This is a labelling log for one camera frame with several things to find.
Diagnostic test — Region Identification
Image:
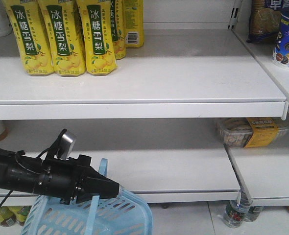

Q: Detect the white metal shelving unit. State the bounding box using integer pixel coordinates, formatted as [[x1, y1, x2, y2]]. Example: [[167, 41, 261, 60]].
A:
[[0, 0, 289, 235]]

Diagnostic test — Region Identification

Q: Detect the clear boxed pastry pack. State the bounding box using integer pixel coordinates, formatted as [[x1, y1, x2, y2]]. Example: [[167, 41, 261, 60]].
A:
[[215, 117, 289, 148]]

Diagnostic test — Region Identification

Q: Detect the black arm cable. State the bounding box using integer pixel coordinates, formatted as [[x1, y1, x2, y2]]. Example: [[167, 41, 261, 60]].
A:
[[0, 149, 59, 221]]

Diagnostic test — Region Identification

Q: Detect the light blue plastic basket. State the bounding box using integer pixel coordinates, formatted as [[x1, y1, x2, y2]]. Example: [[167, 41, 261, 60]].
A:
[[21, 158, 154, 235]]

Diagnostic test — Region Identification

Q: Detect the clear water bottle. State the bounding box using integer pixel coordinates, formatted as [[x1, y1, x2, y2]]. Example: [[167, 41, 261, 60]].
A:
[[223, 200, 250, 228]]

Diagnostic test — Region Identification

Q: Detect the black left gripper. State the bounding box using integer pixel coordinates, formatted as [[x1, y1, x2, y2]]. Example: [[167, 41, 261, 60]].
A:
[[38, 155, 120, 205]]

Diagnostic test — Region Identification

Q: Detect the brown biscuit packet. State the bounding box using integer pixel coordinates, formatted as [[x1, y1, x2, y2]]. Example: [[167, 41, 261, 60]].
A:
[[248, 0, 283, 43]]

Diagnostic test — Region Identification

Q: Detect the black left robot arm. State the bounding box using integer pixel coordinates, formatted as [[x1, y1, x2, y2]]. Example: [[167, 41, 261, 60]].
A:
[[0, 149, 120, 205]]

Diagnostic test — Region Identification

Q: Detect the yellow pear drink bottle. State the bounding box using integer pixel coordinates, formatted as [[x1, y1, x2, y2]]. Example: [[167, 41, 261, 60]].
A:
[[38, 0, 86, 77], [76, 0, 117, 76], [2, 0, 54, 76]]

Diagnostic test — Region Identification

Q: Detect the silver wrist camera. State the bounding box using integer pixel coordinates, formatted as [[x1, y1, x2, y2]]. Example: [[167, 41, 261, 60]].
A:
[[54, 129, 76, 160]]

